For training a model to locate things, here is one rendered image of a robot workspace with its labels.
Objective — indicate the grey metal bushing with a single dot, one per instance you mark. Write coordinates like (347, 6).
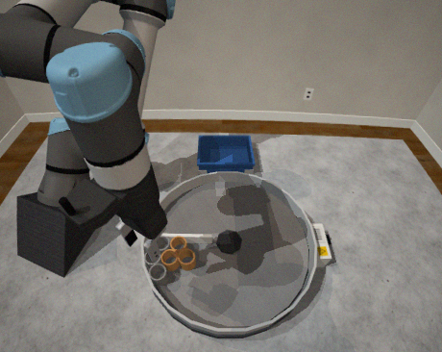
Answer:
(147, 260)
(154, 269)
(163, 240)

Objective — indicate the blue square crate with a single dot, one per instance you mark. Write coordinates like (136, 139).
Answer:
(225, 153)

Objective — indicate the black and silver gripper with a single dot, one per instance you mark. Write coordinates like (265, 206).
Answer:
(130, 191)

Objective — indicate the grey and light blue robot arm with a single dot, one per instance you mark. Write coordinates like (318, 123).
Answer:
(93, 85)

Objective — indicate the grey round turntable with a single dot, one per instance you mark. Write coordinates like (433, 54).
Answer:
(262, 251)

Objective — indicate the bronze bushing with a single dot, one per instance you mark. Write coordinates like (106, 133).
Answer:
(187, 253)
(168, 254)
(176, 241)

